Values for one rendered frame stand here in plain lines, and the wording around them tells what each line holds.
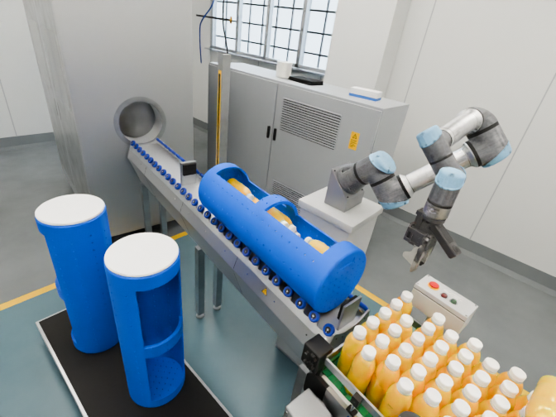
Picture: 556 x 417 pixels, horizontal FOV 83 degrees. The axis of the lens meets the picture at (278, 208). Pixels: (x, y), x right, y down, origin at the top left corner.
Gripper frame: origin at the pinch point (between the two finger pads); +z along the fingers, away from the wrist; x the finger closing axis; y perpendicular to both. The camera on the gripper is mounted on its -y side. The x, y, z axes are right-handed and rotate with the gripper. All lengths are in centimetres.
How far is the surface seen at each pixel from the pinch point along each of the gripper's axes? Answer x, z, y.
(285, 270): 29.9, 13.6, 33.6
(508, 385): 7.1, 13.2, -36.6
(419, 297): -8.3, 17.1, -2.5
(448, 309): -8.2, 14.4, -12.6
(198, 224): 28, 36, 107
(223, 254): 29, 37, 78
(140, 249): 68, 20, 80
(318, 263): 25.9, 3.8, 22.9
